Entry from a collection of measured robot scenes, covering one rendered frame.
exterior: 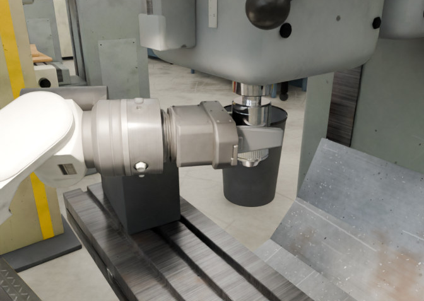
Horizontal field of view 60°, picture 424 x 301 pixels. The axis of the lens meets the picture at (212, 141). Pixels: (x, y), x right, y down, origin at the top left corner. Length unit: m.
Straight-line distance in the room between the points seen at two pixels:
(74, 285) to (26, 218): 0.50
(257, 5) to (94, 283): 1.95
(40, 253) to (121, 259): 1.64
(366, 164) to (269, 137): 0.40
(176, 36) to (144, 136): 0.11
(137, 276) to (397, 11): 0.56
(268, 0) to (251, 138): 0.21
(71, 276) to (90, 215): 1.33
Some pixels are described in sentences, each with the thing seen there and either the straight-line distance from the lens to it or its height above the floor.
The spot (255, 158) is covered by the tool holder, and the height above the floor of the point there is 1.20.
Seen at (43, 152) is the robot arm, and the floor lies 1.25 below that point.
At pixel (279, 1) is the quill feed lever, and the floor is 1.38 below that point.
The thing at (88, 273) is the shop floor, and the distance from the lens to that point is 2.18.
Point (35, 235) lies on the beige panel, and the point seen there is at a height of 0.08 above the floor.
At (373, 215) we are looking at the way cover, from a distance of 0.78.
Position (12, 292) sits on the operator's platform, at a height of 0.40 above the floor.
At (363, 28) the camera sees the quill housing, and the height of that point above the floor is 1.36.
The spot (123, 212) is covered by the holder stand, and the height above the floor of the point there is 0.98.
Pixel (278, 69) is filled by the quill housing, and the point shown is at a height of 1.33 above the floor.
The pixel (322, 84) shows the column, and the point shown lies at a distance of 0.84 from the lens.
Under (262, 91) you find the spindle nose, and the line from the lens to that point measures 0.42.
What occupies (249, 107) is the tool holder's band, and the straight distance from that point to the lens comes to 0.42.
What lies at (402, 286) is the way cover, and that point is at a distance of 0.75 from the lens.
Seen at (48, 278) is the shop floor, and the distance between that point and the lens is 2.22.
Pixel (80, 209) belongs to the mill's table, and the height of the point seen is 0.93.
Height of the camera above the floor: 1.39
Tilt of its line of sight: 22 degrees down
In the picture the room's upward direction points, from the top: straight up
